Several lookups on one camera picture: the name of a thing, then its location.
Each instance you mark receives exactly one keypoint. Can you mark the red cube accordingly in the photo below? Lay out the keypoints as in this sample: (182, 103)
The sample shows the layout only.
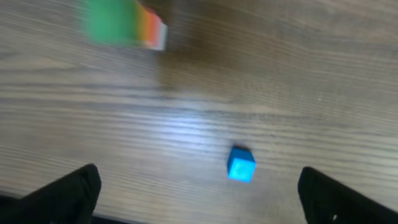
(156, 31)

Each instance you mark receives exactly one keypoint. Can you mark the orange cube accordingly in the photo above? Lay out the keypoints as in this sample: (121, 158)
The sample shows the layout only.
(143, 25)

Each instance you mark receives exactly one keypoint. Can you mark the white cube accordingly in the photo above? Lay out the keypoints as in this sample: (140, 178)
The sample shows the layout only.
(163, 37)

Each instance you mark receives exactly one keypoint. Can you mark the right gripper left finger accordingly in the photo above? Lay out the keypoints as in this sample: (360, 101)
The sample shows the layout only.
(62, 199)

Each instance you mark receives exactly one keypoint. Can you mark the blue cube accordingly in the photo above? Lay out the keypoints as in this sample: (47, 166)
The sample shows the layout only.
(241, 166)

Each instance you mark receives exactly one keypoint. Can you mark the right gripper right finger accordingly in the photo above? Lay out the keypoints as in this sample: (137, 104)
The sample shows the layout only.
(329, 202)

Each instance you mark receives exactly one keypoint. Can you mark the green cube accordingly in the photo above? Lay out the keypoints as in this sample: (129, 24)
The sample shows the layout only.
(110, 21)

